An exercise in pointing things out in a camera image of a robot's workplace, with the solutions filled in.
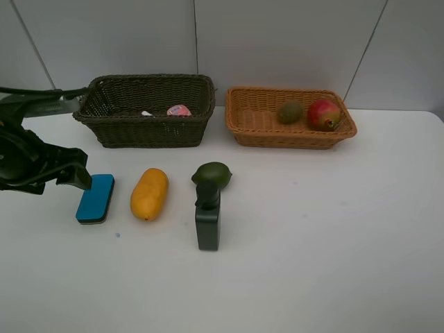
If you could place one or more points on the brown kiwi fruit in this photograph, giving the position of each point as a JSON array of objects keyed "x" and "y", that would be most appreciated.
[{"x": 290, "y": 112}]

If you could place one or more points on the orange wicker basket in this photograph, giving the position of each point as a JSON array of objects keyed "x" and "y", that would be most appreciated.
[{"x": 250, "y": 115}]

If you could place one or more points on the green lime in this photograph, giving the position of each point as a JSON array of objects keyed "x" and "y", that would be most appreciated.
[{"x": 216, "y": 172}]

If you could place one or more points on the dark brown wicker basket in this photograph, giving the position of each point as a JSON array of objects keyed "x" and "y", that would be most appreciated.
[{"x": 112, "y": 108}]

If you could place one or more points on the pink bottle white cap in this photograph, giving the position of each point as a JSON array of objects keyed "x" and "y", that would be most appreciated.
[{"x": 179, "y": 111}]

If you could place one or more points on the dark green pump bottle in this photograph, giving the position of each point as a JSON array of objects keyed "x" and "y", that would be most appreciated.
[{"x": 207, "y": 215}]

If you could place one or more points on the blue whiteboard eraser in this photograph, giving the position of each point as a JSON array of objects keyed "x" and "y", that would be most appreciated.
[{"x": 95, "y": 202}]

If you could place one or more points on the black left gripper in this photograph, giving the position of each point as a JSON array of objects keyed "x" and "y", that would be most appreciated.
[{"x": 28, "y": 163}]

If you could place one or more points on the red pomegranate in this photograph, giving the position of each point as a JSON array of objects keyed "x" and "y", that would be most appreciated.
[{"x": 323, "y": 115}]

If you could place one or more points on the yellow mango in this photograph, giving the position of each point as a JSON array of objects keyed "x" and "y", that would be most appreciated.
[{"x": 149, "y": 195}]

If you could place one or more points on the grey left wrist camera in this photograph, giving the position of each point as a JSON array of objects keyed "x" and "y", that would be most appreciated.
[{"x": 45, "y": 108}]

